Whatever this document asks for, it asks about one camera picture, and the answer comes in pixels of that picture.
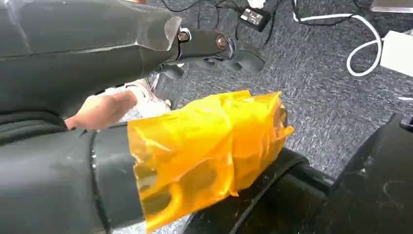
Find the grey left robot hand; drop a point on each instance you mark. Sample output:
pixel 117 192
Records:
pixel 58 64

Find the person's hand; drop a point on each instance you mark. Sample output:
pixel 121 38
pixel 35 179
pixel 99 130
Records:
pixel 100 109

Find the white shoe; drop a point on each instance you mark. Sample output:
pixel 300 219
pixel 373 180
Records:
pixel 148 101

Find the black power adapter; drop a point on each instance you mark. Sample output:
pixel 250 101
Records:
pixel 255 17

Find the white plug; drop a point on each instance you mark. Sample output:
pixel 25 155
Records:
pixel 256 3

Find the grey metal plate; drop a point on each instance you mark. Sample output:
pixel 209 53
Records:
pixel 392 5

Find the white box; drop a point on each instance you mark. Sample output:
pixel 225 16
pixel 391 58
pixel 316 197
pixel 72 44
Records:
pixel 398 53

